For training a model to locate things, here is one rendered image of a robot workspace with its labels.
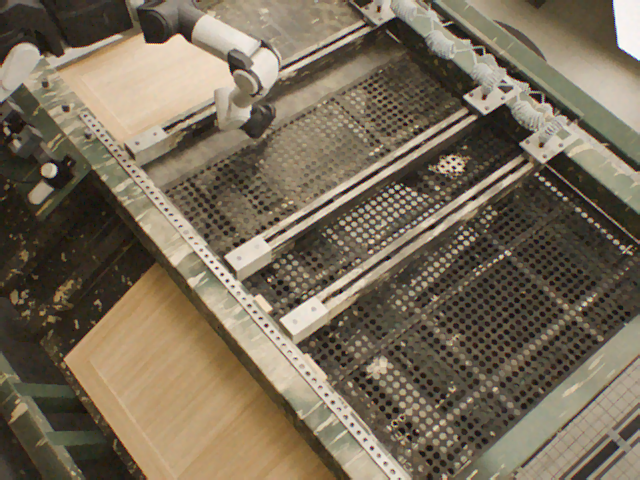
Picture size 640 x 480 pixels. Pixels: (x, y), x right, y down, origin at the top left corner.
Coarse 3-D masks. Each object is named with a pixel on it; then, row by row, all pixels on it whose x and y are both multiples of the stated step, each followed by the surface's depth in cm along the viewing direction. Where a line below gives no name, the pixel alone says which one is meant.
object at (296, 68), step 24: (384, 0) 283; (408, 0) 284; (360, 24) 280; (384, 24) 282; (312, 48) 271; (336, 48) 272; (360, 48) 283; (288, 72) 264; (312, 72) 273; (264, 96) 263; (168, 120) 247; (192, 120) 248; (216, 120) 255; (144, 144) 241; (168, 144) 246
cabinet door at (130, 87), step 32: (96, 64) 265; (128, 64) 267; (160, 64) 268; (192, 64) 270; (224, 64) 271; (96, 96) 257; (128, 96) 259; (160, 96) 260; (192, 96) 261; (128, 128) 251
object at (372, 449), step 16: (96, 128) 245; (112, 144) 242; (128, 160) 239; (144, 192) 233; (160, 208) 230; (176, 224) 227; (192, 240) 224; (208, 256) 222; (224, 272) 219; (240, 304) 214; (256, 320) 212; (272, 336) 209; (288, 352) 208; (304, 368) 205; (320, 384) 203; (336, 400) 201; (352, 432) 196; (368, 448) 194; (384, 464) 193
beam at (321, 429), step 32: (64, 96) 252; (64, 128) 244; (96, 160) 238; (128, 192) 233; (160, 192) 234; (128, 224) 237; (160, 224) 227; (160, 256) 226; (192, 256) 222; (192, 288) 217; (224, 288) 217; (224, 320) 211; (256, 352) 207; (288, 384) 203; (288, 416) 206; (320, 416) 199; (352, 416) 199; (320, 448) 198; (352, 448) 195; (384, 448) 195
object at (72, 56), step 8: (208, 0) 287; (216, 0) 290; (200, 8) 287; (104, 40) 269; (112, 40) 269; (120, 40) 272; (80, 48) 266; (88, 48) 266; (96, 48) 267; (104, 48) 269; (64, 56) 263; (72, 56) 264; (80, 56) 264; (88, 56) 267; (56, 64) 261; (64, 64) 262
